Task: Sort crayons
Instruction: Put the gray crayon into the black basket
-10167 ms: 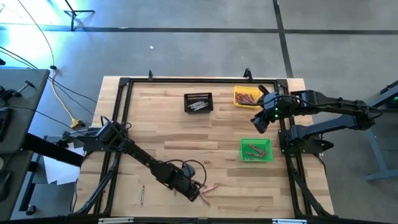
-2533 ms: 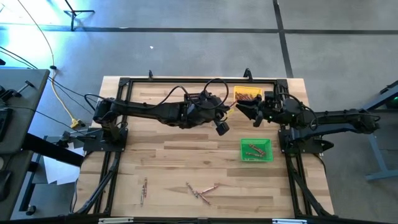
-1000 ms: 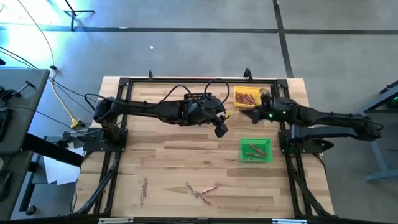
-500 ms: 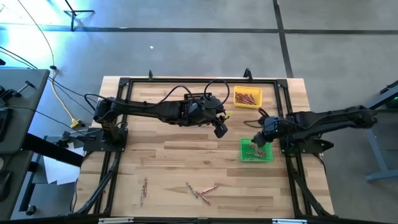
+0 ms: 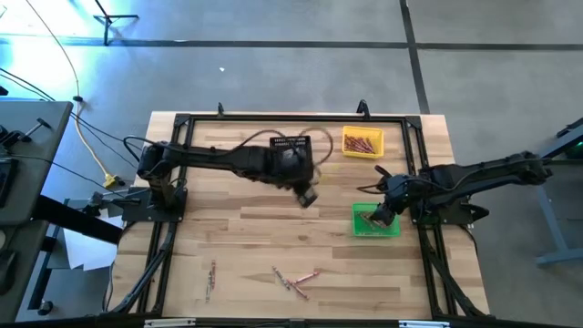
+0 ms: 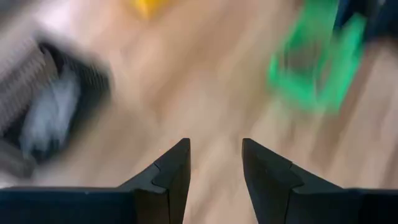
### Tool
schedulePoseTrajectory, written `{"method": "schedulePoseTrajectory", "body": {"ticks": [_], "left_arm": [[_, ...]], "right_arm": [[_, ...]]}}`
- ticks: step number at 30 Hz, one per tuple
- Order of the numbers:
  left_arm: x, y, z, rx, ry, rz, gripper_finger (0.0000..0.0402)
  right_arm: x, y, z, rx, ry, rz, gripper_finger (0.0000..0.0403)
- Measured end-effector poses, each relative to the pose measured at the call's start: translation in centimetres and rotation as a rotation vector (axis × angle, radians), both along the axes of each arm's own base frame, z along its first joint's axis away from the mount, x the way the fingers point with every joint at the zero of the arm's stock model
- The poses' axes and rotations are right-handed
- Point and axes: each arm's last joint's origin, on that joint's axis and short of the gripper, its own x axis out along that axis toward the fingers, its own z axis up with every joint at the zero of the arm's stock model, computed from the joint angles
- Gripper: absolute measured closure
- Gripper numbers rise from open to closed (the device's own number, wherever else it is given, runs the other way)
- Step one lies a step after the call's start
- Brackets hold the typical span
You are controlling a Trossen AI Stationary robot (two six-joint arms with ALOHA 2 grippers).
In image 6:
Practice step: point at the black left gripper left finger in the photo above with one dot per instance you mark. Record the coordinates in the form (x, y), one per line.
(174, 174)

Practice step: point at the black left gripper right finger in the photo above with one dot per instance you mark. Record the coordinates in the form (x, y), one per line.
(267, 180)

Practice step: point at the black plastic basket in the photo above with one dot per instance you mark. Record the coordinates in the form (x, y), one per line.
(96, 81)

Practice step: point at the green plastic basket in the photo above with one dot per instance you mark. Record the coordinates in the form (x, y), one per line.
(348, 62)

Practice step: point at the yellow plastic basket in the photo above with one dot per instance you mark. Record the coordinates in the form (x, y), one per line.
(147, 7)

